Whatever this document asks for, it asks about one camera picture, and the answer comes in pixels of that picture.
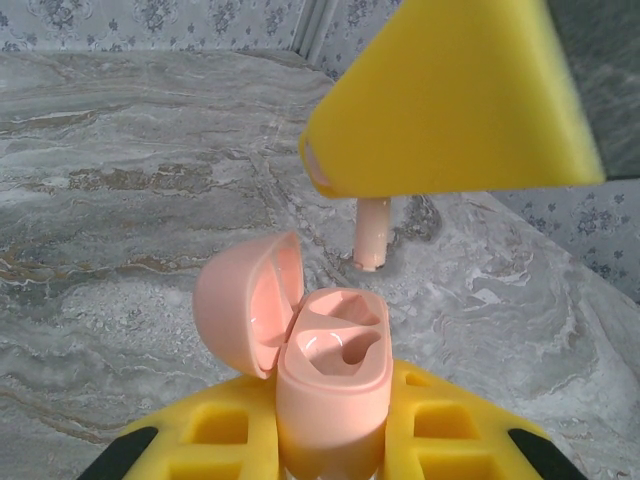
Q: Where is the pink earbud charging case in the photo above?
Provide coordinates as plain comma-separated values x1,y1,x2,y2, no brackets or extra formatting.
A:
192,229,395,480

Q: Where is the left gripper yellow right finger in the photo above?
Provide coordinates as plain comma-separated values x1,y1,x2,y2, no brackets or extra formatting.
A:
385,358,592,480

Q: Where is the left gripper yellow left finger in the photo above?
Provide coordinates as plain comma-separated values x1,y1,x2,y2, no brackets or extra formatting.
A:
74,373,282,480

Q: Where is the aluminium corner frame post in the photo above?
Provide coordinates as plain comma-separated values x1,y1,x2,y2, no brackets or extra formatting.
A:
294,0,334,76

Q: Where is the pink wireless earbud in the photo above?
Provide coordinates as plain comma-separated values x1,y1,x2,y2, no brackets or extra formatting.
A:
303,142,392,274

